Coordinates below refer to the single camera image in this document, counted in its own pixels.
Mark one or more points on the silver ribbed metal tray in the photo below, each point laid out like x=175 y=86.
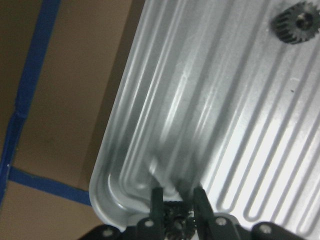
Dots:
x=210 y=96

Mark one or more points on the black bearing gear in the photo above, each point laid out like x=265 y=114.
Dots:
x=298 y=23
x=179 y=222

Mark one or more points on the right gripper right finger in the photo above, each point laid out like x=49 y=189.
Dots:
x=208 y=225

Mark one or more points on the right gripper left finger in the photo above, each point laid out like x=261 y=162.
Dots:
x=152 y=227

